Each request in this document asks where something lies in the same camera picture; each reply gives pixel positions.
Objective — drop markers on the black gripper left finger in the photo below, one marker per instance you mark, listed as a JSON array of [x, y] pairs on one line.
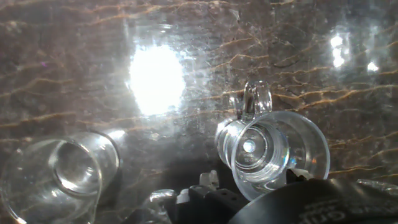
[[205, 205]]

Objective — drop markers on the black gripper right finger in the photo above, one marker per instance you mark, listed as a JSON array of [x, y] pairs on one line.
[[326, 202]]

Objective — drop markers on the clear glass mug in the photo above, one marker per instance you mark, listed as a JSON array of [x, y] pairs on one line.
[[280, 149]]

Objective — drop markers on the clear glass beaker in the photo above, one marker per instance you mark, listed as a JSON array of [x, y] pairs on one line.
[[77, 168]]

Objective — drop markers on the dark marble pattern mat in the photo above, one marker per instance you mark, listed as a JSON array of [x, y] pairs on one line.
[[77, 77]]

